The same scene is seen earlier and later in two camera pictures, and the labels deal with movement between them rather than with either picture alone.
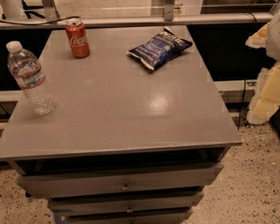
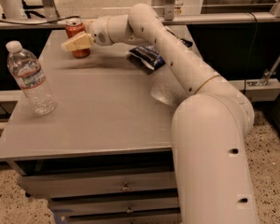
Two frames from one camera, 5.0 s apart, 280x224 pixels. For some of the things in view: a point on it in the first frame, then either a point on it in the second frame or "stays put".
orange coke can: (77, 31) stays put
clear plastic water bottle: (30, 74) stays put
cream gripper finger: (272, 89) → (78, 41)
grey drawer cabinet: (125, 144) stays put
